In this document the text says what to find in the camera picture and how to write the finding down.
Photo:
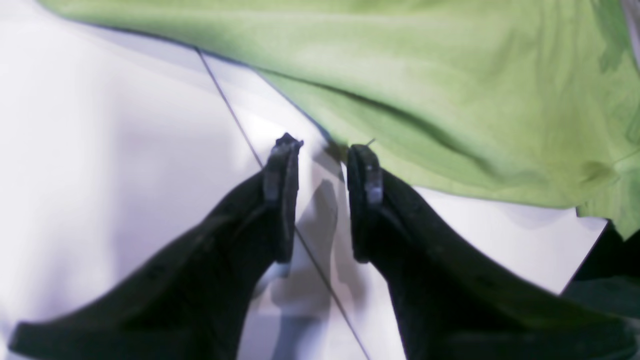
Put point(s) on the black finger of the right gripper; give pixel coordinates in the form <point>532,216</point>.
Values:
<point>608,279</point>

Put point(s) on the green t-shirt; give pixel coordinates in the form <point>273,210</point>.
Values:
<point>524,101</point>

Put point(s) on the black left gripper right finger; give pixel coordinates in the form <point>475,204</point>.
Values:
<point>451,301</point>

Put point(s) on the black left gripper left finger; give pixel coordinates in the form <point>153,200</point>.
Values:
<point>190,300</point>

